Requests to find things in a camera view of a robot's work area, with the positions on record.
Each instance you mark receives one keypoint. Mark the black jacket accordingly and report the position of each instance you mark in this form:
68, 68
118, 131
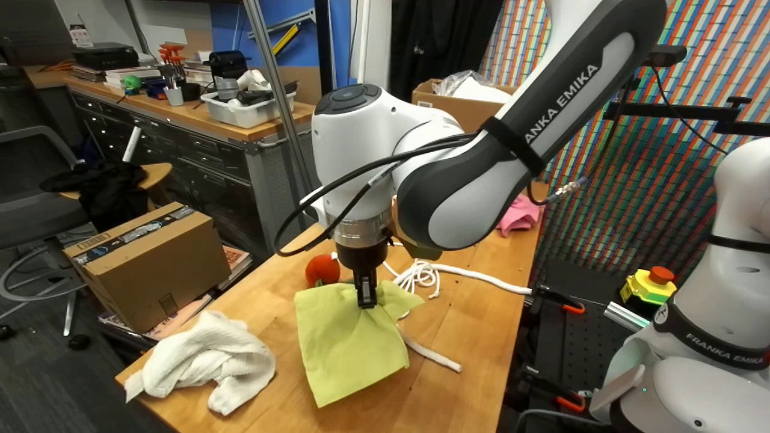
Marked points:
104, 192

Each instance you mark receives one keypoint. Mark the cardboard box with black tape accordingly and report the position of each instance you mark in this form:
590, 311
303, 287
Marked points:
152, 272

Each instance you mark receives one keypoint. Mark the black stereo camera bar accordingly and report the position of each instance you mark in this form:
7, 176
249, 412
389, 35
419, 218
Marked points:
671, 54

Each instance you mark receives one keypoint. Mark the cardboard box with white label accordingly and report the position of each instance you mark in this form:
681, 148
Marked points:
460, 117

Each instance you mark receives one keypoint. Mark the wooden stool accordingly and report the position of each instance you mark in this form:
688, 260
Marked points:
157, 171

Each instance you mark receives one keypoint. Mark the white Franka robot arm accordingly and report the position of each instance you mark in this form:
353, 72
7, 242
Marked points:
351, 136

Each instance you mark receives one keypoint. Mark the grey office chair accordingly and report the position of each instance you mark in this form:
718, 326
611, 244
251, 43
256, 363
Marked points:
32, 218

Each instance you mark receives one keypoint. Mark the black vertical pole with base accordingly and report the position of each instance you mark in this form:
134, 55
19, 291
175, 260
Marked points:
322, 40

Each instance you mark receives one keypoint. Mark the yellow red emergency stop button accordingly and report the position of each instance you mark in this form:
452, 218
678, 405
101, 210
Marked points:
644, 287

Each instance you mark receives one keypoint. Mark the magenta cloth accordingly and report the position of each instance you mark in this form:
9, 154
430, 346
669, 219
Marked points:
519, 218

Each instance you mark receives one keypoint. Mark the small green object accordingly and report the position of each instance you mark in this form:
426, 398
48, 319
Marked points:
130, 82

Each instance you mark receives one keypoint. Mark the wooden top workbench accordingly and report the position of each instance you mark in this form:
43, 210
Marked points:
201, 168

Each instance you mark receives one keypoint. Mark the red orange toy figure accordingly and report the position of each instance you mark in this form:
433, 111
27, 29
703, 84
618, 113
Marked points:
170, 52

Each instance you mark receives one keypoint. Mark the orange black clamp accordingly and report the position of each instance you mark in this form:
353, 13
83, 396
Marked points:
571, 308
571, 402

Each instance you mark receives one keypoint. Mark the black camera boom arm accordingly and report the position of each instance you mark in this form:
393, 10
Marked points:
688, 111

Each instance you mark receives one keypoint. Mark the white plastic bin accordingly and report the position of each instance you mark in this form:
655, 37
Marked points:
241, 111

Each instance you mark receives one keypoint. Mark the flat black device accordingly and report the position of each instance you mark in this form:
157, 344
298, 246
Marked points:
109, 55

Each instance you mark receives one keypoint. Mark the red plush tomato toy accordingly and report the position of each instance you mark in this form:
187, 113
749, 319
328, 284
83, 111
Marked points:
321, 269

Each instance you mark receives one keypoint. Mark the silver diagonal pole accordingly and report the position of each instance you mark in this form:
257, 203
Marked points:
267, 64

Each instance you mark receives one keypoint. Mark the white towel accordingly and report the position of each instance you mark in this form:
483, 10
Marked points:
204, 361

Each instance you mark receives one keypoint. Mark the yellow green cloth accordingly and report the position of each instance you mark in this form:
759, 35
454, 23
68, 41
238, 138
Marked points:
345, 352

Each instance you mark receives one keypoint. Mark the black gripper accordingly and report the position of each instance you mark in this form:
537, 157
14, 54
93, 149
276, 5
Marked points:
362, 259

